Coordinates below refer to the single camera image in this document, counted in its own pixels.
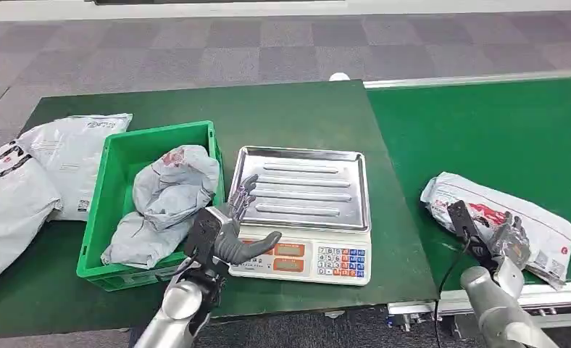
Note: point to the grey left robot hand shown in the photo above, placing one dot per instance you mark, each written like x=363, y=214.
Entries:
x=232, y=245

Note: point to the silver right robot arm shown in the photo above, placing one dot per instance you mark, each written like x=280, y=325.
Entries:
x=496, y=307

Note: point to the white scale with steel tray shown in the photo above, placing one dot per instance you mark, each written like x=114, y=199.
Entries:
x=309, y=187

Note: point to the white parcel bag small label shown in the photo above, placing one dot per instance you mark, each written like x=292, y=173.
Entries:
x=69, y=153

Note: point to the green conveyor belt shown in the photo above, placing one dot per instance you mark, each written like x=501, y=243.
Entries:
x=482, y=125

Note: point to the grey parcel red print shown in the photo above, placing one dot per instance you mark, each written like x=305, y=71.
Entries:
x=180, y=187

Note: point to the dark left wrist camera box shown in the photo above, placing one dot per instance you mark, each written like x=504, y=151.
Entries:
x=204, y=238

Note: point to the dark right wrist camera box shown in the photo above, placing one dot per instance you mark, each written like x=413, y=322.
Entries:
x=460, y=218

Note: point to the white parcel bag black print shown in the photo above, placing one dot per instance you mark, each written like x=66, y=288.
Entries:
x=12, y=206

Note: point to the white parcel bag red print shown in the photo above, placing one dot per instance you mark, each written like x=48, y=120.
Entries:
x=549, y=230

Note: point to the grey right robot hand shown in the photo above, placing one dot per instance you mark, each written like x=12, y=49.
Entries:
x=513, y=242

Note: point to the long grey parcel bag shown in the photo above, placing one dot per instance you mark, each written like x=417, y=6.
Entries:
x=136, y=242

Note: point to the small white round object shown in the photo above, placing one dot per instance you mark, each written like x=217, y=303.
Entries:
x=339, y=77

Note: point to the aluminium conveyor frame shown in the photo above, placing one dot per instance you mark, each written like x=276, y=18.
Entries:
x=429, y=307

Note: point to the green plastic crate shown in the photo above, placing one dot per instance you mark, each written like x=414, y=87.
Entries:
x=120, y=158

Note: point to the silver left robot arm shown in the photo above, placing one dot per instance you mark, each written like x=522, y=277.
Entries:
x=180, y=307

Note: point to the dark wrist camera box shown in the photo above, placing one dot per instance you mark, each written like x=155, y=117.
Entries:
x=460, y=218
x=204, y=238

